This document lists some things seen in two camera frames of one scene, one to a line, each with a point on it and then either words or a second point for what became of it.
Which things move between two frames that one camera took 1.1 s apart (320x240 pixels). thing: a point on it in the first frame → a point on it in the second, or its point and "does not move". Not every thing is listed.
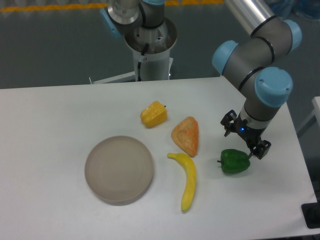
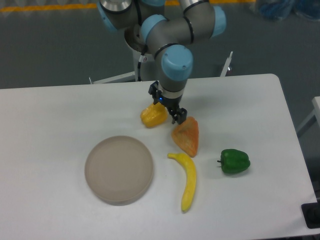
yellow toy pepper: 155,114 does not move
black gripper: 252,135 → 179,114
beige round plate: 119,170 does not move
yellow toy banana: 191,176 does not move
